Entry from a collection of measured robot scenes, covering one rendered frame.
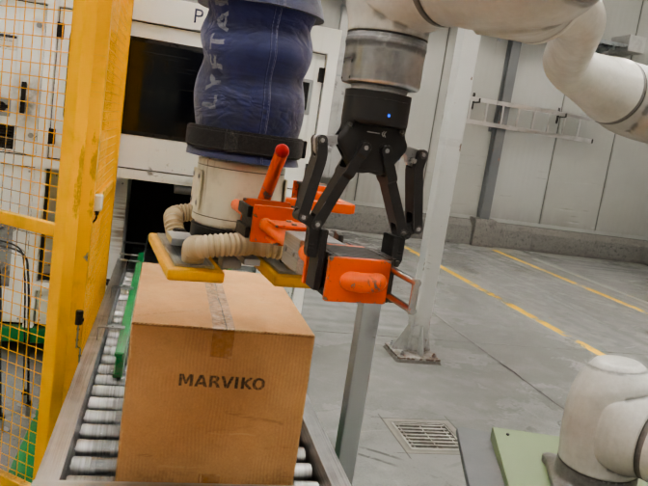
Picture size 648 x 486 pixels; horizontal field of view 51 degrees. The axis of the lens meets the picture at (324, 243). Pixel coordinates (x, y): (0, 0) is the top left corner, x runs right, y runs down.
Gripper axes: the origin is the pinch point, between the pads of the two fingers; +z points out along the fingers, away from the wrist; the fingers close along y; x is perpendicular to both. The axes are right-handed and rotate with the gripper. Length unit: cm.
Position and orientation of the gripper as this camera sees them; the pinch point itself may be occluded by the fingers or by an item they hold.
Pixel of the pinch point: (351, 267)
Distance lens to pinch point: 79.2
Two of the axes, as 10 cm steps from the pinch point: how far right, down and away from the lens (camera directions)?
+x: 3.2, 1.9, -9.3
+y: -9.4, -0.8, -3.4
